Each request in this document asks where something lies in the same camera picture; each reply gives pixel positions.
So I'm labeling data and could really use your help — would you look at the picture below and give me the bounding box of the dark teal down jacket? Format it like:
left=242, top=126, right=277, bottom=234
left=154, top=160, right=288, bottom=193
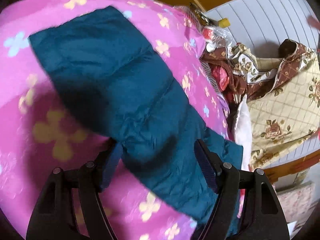
left=29, top=4, right=242, bottom=227

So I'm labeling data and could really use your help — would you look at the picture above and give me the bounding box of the white pillow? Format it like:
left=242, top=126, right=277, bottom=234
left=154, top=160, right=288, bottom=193
left=232, top=95, right=253, bottom=171

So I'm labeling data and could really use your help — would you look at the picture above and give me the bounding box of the pink floral bed sheet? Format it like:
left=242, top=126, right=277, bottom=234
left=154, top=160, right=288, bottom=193
left=1, top=0, right=243, bottom=236

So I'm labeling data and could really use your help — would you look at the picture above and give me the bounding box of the cream floral rose quilt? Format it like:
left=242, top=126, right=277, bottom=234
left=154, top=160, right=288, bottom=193
left=201, top=38, right=320, bottom=172

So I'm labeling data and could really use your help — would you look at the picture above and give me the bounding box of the clear plastic bag with red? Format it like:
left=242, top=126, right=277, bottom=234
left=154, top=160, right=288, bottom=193
left=201, top=25, right=235, bottom=93

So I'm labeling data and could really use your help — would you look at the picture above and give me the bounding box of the white panelled headboard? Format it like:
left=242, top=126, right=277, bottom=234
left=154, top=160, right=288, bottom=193
left=206, top=0, right=319, bottom=167

